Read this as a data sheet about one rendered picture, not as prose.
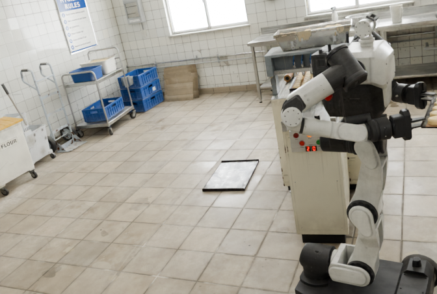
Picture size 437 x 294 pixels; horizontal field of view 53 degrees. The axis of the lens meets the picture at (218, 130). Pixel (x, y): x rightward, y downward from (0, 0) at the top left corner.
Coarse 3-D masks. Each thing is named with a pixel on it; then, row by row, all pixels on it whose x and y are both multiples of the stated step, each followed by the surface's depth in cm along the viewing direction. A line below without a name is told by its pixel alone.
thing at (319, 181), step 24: (288, 144) 270; (288, 168) 276; (312, 168) 271; (336, 168) 266; (312, 192) 277; (336, 192) 272; (312, 216) 283; (336, 216) 278; (312, 240) 293; (336, 240) 288
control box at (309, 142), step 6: (294, 138) 264; (300, 138) 262; (306, 138) 261; (312, 138) 260; (318, 138) 259; (294, 144) 265; (306, 144) 263; (312, 144) 262; (318, 144) 261; (294, 150) 267; (300, 150) 265; (306, 150) 264; (312, 150) 263; (318, 150) 262
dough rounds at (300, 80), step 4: (300, 72) 365; (308, 72) 360; (300, 76) 352; (304, 76) 358; (308, 76) 349; (312, 76) 354; (296, 80) 343; (300, 80) 341; (304, 80) 339; (308, 80) 339; (296, 84) 332; (300, 84) 337
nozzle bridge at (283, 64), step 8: (272, 48) 349; (280, 48) 343; (312, 48) 318; (320, 48) 313; (272, 56) 322; (280, 56) 320; (288, 56) 327; (296, 56) 326; (304, 56) 324; (272, 64) 328; (280, 64) 331; (288, 64) 330; (296, 64) 328; (304, 64) 326; (272, 72) 327; (280, 72) 328; (288, 72) 327; (296, 72) 325; (272, 80) 340; (272, 88) 342
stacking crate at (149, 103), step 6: (150, 96) 712; (156, 96) 729; (162, 96) 743; (126, 102) 708; (138, 102) 699; (144, 102) 699; (150, 102) 714; (156, 102) 728; (138, 108) 703; (144, 108) 697; (150, 108) 714
